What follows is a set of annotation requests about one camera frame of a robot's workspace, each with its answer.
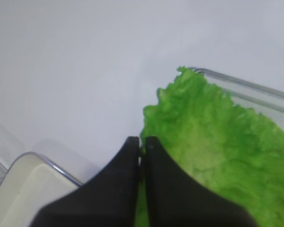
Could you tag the green lettuce leaf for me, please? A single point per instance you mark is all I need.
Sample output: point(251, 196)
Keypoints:
point(233, 150)

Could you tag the clear box with lettuce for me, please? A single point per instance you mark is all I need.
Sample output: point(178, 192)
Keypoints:
point(268, 101)

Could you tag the cream serving tray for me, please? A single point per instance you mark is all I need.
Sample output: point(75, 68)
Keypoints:
point(31, 182)

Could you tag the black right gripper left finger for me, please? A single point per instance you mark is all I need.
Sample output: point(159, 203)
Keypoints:
point(107, 200)

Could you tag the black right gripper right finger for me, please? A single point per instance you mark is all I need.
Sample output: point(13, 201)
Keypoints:
point(174, 199)

